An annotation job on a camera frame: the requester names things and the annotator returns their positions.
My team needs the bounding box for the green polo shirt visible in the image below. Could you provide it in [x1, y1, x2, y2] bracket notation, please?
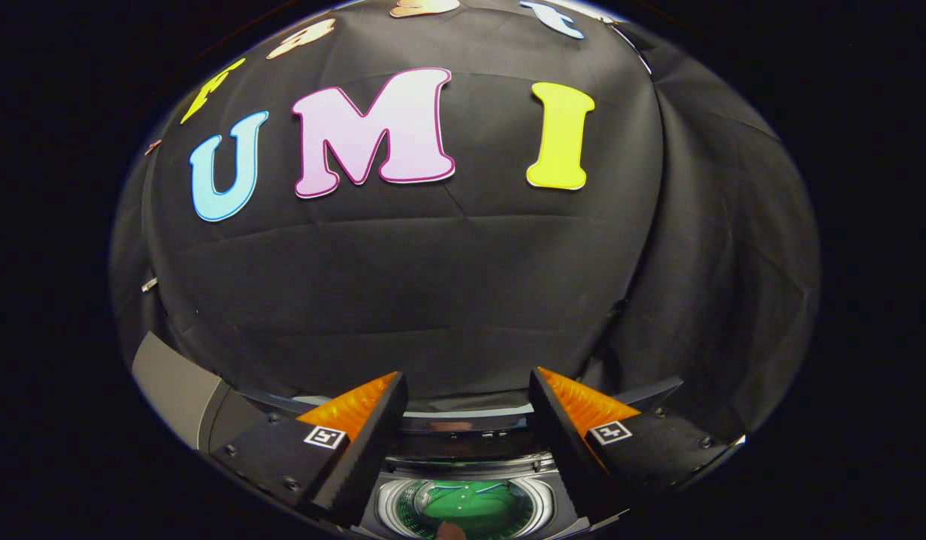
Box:
[422, 481, 535, 537]

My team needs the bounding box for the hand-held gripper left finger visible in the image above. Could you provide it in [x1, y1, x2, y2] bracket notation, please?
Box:
[208, 370, 409, 527]

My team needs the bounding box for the black backdrop cloth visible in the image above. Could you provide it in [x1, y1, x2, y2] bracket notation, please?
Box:
[109, 0, 822, 451]

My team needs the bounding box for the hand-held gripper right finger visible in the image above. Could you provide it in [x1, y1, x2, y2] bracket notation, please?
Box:
[528, 367, 734, 520]

